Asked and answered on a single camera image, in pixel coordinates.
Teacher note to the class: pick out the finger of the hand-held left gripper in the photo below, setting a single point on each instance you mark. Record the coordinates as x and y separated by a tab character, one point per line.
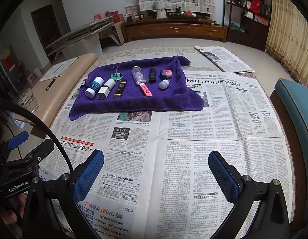
43	149
18	140

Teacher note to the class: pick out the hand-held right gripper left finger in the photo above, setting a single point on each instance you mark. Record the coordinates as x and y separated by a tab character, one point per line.
90	174

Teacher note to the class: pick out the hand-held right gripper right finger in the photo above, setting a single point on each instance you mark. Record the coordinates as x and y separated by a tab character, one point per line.
222	176

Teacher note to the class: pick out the blue and white bottle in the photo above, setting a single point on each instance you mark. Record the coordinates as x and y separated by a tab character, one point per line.
95	86

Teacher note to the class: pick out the white charger plug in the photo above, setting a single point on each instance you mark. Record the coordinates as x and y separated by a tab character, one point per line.
104	92

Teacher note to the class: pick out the black and gold lighter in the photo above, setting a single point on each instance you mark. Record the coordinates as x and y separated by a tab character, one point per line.
120	89

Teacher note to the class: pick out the white cylinder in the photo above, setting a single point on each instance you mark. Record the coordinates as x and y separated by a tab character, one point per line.
109	83

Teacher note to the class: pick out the pink highlighter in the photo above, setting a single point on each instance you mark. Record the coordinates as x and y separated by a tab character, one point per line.
145	90

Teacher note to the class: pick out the small white bulb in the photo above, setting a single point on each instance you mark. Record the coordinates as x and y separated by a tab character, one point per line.
163	84

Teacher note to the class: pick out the clear plastic bottle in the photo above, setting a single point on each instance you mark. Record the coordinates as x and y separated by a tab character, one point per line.
139	76

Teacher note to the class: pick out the small pink and blue box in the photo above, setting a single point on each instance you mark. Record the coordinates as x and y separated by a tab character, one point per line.
166	73

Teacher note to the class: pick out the person's left hand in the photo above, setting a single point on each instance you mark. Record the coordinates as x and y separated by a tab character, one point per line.
9	216

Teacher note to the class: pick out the clear glass cup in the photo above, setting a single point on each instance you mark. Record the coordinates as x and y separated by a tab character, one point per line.
29	102

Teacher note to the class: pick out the large newspaper spread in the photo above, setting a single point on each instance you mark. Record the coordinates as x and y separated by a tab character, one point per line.
193	129

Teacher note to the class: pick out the pink plastic stool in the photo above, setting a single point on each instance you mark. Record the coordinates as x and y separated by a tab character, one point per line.
31	79

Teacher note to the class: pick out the black pen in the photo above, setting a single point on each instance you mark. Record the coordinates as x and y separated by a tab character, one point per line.
50	84

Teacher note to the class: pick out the white paper sheet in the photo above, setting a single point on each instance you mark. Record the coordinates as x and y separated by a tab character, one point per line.
60	68

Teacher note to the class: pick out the teal chair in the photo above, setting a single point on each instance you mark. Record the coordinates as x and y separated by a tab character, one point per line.
293	129

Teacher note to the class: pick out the purple towel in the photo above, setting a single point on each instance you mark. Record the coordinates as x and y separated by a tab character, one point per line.
144	104

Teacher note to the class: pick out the green binder clip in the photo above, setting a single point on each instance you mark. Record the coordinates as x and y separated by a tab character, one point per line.
115	76

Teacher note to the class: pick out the black rectangular device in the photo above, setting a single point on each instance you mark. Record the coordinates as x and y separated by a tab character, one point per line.
153	76

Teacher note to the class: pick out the folded newspaper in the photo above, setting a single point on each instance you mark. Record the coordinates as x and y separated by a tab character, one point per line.
223	58

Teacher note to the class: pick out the dark wooden door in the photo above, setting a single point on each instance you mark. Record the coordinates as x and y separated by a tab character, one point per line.
48	22

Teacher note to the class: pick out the white plastic stool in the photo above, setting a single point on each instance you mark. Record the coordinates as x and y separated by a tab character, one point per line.
114	33

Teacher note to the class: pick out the red gift box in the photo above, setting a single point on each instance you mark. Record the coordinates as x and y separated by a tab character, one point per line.
111	16

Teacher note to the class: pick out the beige patterned curtain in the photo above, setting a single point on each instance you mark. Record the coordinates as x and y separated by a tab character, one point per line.
288	42

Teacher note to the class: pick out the green box stack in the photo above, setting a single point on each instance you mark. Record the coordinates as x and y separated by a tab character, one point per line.
237	27

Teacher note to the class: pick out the dark wooden display shelf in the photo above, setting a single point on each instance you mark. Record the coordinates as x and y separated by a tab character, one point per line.
253	29

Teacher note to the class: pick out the wooden television cabinet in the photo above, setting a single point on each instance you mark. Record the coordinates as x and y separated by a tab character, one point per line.
173	29

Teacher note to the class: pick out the tea set tray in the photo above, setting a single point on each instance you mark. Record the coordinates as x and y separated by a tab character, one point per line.
188	15

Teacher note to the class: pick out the white paper poster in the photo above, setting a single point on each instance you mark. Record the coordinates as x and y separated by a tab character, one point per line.
132	5

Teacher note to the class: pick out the red bag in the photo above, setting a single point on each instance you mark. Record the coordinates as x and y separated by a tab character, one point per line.
256	6

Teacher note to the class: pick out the white wrapped vase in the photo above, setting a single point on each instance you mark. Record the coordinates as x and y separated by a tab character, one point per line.
160	11

